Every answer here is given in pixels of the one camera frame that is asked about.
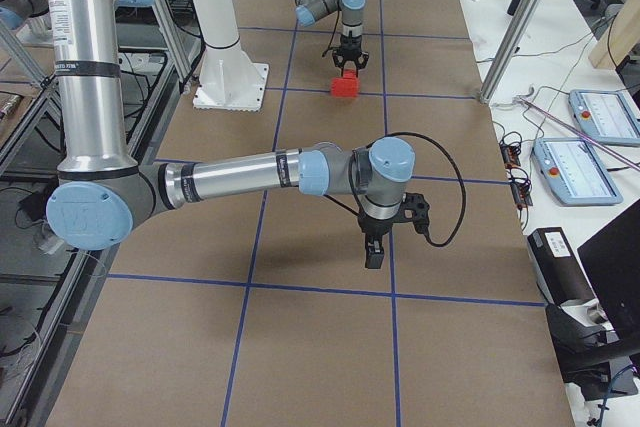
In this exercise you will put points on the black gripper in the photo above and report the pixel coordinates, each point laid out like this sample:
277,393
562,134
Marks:
349,43
374,228

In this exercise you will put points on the red block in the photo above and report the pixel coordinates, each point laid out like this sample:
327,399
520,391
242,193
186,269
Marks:
349,75
341,87
352,88

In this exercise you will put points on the small electronics board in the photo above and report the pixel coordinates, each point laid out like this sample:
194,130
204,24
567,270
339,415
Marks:
519,180

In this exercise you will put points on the metal rod with base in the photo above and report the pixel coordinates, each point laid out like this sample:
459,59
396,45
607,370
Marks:
527,103

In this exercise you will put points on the black box with label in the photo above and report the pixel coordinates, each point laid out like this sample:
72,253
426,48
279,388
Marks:
559,274

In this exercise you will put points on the teach pendant near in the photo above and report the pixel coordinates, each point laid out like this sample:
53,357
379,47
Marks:
574,173

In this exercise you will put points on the teach pendant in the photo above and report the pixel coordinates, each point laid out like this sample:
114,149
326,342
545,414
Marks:
574,173
605,116

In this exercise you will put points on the black monitor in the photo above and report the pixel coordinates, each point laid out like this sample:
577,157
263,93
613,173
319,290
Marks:
610,259

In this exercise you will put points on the teach pendant far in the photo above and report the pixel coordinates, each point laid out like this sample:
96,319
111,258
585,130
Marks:
605,116

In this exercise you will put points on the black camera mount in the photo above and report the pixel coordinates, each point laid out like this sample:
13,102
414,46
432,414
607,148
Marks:
414,209

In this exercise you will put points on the white pedestal column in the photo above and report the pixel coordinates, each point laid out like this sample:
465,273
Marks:
228,79

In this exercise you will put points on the aluminium frame post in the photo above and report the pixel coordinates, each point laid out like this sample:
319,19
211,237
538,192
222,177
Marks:
507,48

